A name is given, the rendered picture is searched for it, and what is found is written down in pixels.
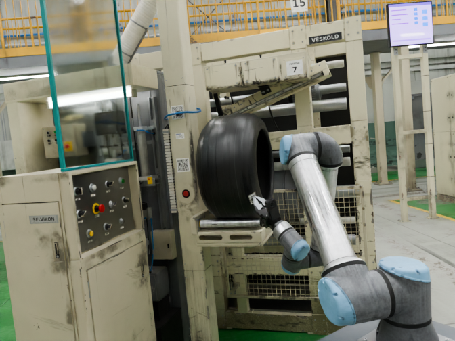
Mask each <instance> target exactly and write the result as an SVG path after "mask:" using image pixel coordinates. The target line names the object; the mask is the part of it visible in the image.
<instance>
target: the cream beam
mask: <svg viewBox="0 0 455 341"><path fill-rule="evenodd" d="M301 59H302V61H303V74H296V75H290V76H287V71H286V62H287V61H292V60H301ZM310 66H311V58H310V57H309V55H308V54H307V52H306V51H301V52H296V53H287V54H283V55H275V56H269V57H264V58H256V59H251V60H243V61H238V62H230V63H225V64H217V65H212V66H204V77H205V85H206V91H217V90H220V91H222V92H220V93H230V92H235V91H246V90H251V89H259V88H258V86H261V85H269V86H271V85H279V84H285V83H295V82H301V81H308V80H310V78H311V73H310Z"/></svg>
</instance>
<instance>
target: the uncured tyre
mask: <svg viewBox="0 0 455 341"><path fill-rule="evenodd" d="M196 172H197V179H198V186H199V190H200V195H201V197H202V200H203V202H204V205H205V206H206V208H207V209H208V210H209V211H210V212H211V213H212V214H213V215H214V216H215V217H216V218H217V219H251V218H261V217H260V216H259V215H258V214H257V213H256V211H255V207H254V204H252V205H251V203H250V200H249V197H248V196H249V195H251V194H252V193H254V192H255V193H256V196H257V197H260V198H264V199H266V200H268V199H270V198H273V195H274V159H273V153H272V145H271V141H270V138H269V133H268V130H267V127H266V125H265V123H264V122H263V121H262V120H261V119H260V118H259V117H258V116H256V115H255V114H250V113H243V114H232V115H225V116H217V117H215V118H212V119H210V121H208V123H207V124H206V126H205V127H204V128H203V130H202V131H201V134H200V137H199V140H198V145H197V152H196Z"/></svg>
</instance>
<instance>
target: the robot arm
mask: <svg viewBox="0 0 455 341"><path fill-rule="evenodd" d="M280 161H281V163H282V164H283V165H288V168H289V170H290V171H291V174H292V177H293V179H294V182H295V185H296V188H297V191H298V193H299V197H300V199H301V203H302V205H303V208H304V211H305V214H306V217H307V220H308V222H309V226H310V228H311V231H312V233H311V244H310V247H309V244H308V243H307V242H306V241H305V240H304V239H303V238H302V237H301V236H300V235H299V234H298V233H297V232H296V230H295V229H294V227H292V226H291V225H290V224H289V223H288V222H287V221H283V220H281V217H280V213H279V211H278V207H277V204H276V201H275V200H274V199H273V198H270V199H268V200H266V199H264V198H260V197H257V196H254V197H253V204H254V207H255V211H256V213H257V214H258V215H259V216H260V217H261V218H262V219H263V220H261V219H260V222H261V223H262V222H263V223H264V225H263V226H264V227H265V228H268V227H270V229H271V230H272V231H273V235H274V237H275V238H276V239H277V240H278V241H279V242H280V243H281V244H282V246H283V247H284V252H283V256H282V260H281V263H282V264H281V266H282V269H283V271H284V272H286V273H288V274H290V275H295V274H297V273H298V272H299V271H300V270H301V269H308V268H312V267H319V266H324V270H323V272H322V273H321V277H322V278H321V280H320V281H319V282H318V296H319V300H320V304H321V306H322V308H323V310H324V313H325V315H326V316H327V318H328V319H329V320H330V322H332V323H333V324H335V325H337V326H344V325H355V324H359V323H365V322H369V321H376V320H380V322H379V324H378V327H377V329H376V341H439V336H438V335H437V332H436V331H435V328H434V325H433V323H432V312H431V278H430V272H429V268H428V266H426V264H424V263H423V262H421V261H419V260H416V259H413V258H408V257H403V256H388V257H384V258H382V259H380V260H379V264H378V265H379V269H373V270H368V267H367V265H366V262H365V261H364V260H362V259H360V258H357V256H356V255H355V252H354V250H353V247H352V245H351V242H350V240H349V237H348V235H347V232H346V230H345V227H344V224H343V222H342V220H341V217H340V215H339V212H338V210H337V207H336V205H335V203H334V200H335V193H336V186H337V174H338V167H340V166H342V164H343V153H342V151H341V148H340V146H339V145H338V143H337V142H336V141H335V140H334V139H333V138H332V137H331V136H330V135H327V134H325V133H322V132H312V133H300V134H294V135H293V134H291V135H285V136H283V137H282V138H281V141H280ZM258 201H259V202H260V203H261V204H259V202H258ZM263 208H264V209H263ZM263 223H262V224H263ZM267 225H268V226H267Z"/></svg>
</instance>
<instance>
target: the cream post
mask: <svg viewBox="0 0 455 341"><path fill-rule="evenodd" d="M156 6H157V14H158V27H159V33H160V46H161V53H162V66H163V73H164V80H165V93H166V100H167V112H168V114H171V106H178V105H183V110H184V111H196V97H195V90H194V76H193V69H192V55H191V48H190V35H189V27H188V14H187V7H186V0H156ZM184 117H185V118H182V119H176V120H172V116H168V119H169V132H170V139H171V151H172V159H173V171H174V178H175V191H176V198H177V210H178V217H179V230H180V238H181V250H182V257H183V269H184V277H185V284H186V296H187V304H188V317H189V323H190V335H191V341H219V333H218V326H217V313H216V305H215V292H214V285H213V271H212V264H211V250H210V247H197V245H196V244H197V243H196V235H192V227H191V220H190V218H191V217H192V216H194V215H196V214H198V213H199V212H202V211H203V210H205V209H206V206H205V205H204V202H203V200H202V197H201V194H200V190H199V186H198V179H197V172H196V152H197V145H198V140H199V131H198V118H197V113H193V114H191V113H185V114H184ZM177 133H184V138H185V139H176V134H177ZM178 158H189V165H190V171H188V172H177V161H176V159H178ZM184 191H187V192H188V193H189V194H188V196H184V195H183V193H184Z"/></svg>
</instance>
